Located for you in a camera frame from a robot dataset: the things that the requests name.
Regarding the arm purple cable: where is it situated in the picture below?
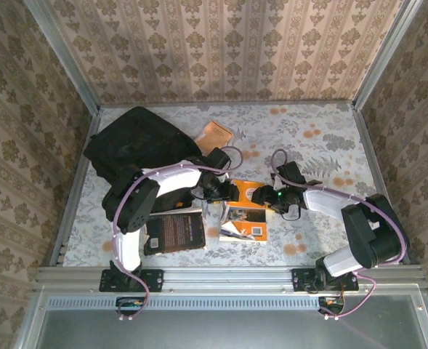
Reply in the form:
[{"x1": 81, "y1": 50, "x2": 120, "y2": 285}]
[
  {"x1": 111, "y1": 145, "x2": 244, "y2": 323},
  {"x1": 271, "y1": 148, "x2": 407, "y2": 321}
]

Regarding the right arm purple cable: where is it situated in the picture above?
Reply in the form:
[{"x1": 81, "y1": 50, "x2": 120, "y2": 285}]
[{"x1": 271, "y1": 148, "x2": 407, "y2": 321}]

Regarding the grey slotted cable duct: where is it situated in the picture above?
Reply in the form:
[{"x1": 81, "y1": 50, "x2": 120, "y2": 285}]
[{"x1": 41, "y1": 294, "x2": 345, "y2": 310}]

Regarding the aluminium frame rail with bases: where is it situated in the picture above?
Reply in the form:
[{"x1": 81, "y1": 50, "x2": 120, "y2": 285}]
[{"x1": 34, "y1": 264, "x2": 428, "y2": 294}]

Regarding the aluminium corner post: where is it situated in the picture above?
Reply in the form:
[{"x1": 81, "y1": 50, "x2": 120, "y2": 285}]
[
  {"x1": 351, "y1": 0, "x2": 425, "y2": 112},
  {"x1": 22, "y1": 0, "x2": 102, "y2": 114}
]

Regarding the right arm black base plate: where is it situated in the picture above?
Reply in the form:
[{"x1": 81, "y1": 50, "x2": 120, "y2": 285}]
[{"x1": 291, "y1": 268, "x2": 360, "y2": 293}]

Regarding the aluminium side rail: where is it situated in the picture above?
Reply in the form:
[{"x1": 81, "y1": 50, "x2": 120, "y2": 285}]
[
  {"x1": 49, "y1": 107, "x2": 102, "y2": 268},
  {"x1": 351, "y1": 103, "x2": 411, "y2": 265}
]

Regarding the grey metal sheet panel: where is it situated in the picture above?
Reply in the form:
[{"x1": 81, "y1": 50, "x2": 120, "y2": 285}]
[{"x1": 15, "y1": 285, "x2": 428, "y2": 349}]

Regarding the small orange booklet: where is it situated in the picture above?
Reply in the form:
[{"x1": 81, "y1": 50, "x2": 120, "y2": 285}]
[{"x1": 193, "y1": 120, "x2": 235, "y2": 151}]

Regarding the dark brown barcode book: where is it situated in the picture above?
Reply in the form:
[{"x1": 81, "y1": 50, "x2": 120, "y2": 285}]
[{"x1": 143, "y1": 212, "x2": 206, "y2": 257}]

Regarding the black backpack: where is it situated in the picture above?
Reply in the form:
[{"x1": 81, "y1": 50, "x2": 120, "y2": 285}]
[{"x1": 81, "y1": 105, "x2": 203, "y2": 204}]

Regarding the left aluminium side rail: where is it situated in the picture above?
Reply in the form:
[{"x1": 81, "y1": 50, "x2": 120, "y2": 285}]
[{"x1": 49, "y1": 107, "x2": 102, "y2": 268}]

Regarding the thin aluminium wall rail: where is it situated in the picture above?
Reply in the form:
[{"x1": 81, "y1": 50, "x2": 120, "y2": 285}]
[{"x1": 97, "y1": 100, "x2": 355, "y2": 108}]

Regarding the small black controller board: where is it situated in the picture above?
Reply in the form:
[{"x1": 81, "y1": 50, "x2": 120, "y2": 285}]
[
  {"x1": 115, "y1": 296, "x2": 146, "y2": 316},
  {"x1": 318, "y1": 294, "x2": 346, "y2": 316}
]

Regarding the right aluminium side rail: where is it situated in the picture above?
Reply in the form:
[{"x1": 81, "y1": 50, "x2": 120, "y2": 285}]
[{"x1": 351, "y1": 103, "x2": 411, "y2": 265}]

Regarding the right aluminium corner post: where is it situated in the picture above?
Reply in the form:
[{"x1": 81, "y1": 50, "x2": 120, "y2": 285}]
[{"x1": 351, "y1": 0, "x2": 425, "y2": 112}]

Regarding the left aluminium corner post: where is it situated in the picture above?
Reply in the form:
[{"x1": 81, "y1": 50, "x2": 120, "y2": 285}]
[{"x1": 22, "y1": 0, "x2": 102, "y2": 114}]

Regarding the orange paperback book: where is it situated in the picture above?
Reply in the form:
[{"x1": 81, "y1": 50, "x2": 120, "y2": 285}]
[{"x1": 219, "y1": 179, "x2": 274, "y2": 243}]

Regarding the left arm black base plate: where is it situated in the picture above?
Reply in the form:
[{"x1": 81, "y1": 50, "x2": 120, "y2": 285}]
[{"x1": 99, "y1": 268, "x2": 165, "y2": 293}]

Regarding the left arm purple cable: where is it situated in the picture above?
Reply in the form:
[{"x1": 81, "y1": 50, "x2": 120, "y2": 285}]
[{"x1": 111, "y1": 145, "x2": 244, "y2": 323}]

